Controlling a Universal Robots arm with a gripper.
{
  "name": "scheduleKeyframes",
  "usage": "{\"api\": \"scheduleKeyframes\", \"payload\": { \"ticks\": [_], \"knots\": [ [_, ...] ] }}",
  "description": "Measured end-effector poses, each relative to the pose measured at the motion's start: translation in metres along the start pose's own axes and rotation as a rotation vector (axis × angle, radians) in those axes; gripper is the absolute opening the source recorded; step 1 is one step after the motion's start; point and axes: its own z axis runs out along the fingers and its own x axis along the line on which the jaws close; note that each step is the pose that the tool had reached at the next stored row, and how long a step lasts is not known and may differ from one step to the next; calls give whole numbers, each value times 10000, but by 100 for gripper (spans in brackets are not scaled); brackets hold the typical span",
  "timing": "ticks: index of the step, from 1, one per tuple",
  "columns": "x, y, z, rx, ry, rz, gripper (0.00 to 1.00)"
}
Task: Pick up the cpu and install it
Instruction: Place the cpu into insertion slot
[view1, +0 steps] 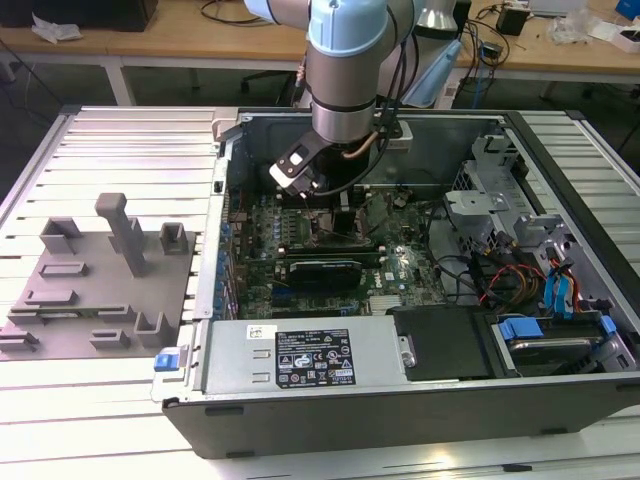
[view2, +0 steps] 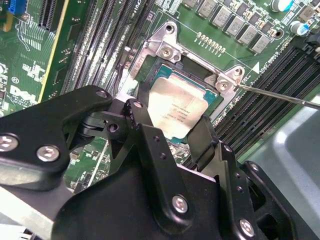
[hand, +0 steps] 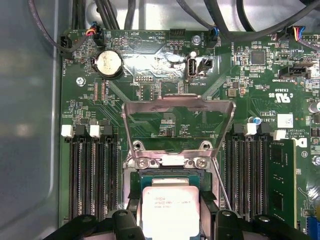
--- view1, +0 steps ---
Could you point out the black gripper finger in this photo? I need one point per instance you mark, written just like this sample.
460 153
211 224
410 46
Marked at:
345 225

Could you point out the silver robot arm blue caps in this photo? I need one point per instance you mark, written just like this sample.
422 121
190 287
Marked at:
345 90

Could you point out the CPU socket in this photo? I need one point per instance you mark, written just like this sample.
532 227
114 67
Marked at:
322 235

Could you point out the RAM slot with black latches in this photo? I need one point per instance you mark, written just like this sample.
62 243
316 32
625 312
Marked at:
325 205
330 254

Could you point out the black graphics card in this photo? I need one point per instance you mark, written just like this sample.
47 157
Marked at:
325 275

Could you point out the silver coin cell battery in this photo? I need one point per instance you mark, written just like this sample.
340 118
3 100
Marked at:
400 201

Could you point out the green motherboard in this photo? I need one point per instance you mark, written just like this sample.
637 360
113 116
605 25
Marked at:
405 235

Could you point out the silver chipset heatsink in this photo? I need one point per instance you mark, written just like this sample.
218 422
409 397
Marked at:
385 304

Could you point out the silver metal disk bay cage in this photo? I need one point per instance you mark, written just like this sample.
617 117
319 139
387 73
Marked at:
475 202

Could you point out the black plastic shroud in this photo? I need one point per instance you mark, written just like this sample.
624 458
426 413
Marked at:
440 345

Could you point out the grey power supply unit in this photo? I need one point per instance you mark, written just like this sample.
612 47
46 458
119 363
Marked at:
230 350

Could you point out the small dark adapter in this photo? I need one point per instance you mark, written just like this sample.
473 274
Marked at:
490 50

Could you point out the black open PC case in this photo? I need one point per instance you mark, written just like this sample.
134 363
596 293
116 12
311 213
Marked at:
350 425

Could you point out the blue case release latch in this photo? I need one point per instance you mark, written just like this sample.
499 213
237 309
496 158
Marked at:
166 361

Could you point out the black power adapter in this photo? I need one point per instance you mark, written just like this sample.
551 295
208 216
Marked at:
512 21

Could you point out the hard disk in blue carrier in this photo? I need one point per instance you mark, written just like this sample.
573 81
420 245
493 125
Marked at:
550 352

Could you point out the grey printed parts rack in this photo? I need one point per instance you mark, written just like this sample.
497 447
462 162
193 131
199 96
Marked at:
100 295

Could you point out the clear plastic bag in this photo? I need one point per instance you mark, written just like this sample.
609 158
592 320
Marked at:
567 25

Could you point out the flat grey device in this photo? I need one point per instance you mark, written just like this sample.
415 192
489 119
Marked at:
557 6

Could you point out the green RAM stick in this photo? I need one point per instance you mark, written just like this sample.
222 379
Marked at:
75 313

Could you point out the large black equipment box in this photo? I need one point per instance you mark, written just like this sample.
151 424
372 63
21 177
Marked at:
75 12

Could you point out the white cardboard box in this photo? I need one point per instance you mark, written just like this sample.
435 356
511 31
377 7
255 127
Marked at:
607 32

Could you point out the crumpled white paper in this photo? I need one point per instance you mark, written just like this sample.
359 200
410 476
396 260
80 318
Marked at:
55 30

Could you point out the small blue box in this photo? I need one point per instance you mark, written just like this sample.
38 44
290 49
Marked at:
625 9

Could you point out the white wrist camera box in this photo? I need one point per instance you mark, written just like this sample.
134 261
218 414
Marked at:
292 167

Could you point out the wooden desk white frame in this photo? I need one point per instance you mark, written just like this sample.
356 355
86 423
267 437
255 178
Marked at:
175 40
15 40

